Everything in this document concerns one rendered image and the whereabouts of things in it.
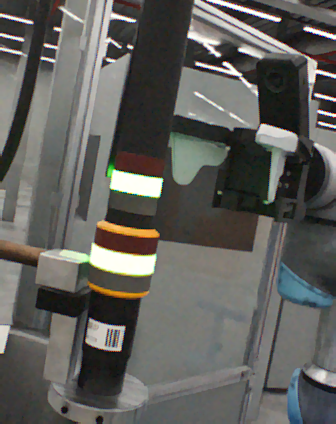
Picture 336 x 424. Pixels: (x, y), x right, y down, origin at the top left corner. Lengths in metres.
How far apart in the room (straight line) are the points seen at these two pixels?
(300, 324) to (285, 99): 3.91
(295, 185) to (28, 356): 0.31
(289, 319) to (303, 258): 3.66
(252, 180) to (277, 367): 3.95
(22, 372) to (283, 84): 0.37
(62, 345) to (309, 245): 0.37
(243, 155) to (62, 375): 0.26
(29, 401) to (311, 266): 0.35
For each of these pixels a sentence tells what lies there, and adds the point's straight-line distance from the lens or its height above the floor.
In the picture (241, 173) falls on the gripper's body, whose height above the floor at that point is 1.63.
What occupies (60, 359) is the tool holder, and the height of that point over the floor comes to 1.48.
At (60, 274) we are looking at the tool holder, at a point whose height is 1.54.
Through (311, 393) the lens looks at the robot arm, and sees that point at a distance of 1.12.
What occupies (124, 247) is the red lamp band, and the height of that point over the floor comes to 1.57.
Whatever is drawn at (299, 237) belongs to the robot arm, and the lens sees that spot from 0.67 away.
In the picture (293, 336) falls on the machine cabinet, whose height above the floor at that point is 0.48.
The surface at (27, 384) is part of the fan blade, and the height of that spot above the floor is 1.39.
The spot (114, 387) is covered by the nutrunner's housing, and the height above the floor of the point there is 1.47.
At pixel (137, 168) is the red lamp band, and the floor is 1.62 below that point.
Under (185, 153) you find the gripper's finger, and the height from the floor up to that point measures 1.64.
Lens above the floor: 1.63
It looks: 3 degrees down
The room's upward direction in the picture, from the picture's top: 10 degrees clockwise
